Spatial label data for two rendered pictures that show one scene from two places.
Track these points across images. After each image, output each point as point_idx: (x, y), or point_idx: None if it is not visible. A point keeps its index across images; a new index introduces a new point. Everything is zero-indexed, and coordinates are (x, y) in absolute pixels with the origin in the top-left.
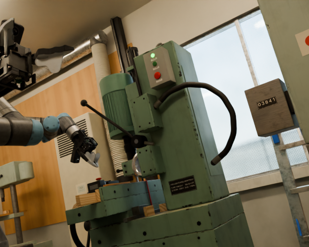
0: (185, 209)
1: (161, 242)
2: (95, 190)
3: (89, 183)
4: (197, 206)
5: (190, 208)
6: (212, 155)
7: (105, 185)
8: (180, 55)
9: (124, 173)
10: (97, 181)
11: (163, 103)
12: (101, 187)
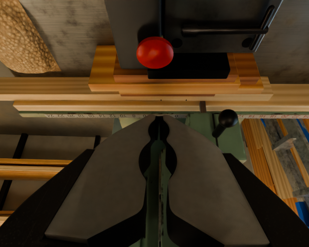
0: (119, 118)
1: None
2: (14, 105)
3: (105, 4)
4: (125, 125)
5: (120, 121)
6: None
7: (91, 89)
8: None
9: (186, 123)
10: (118, 59)
11: None
12: (24, 116)
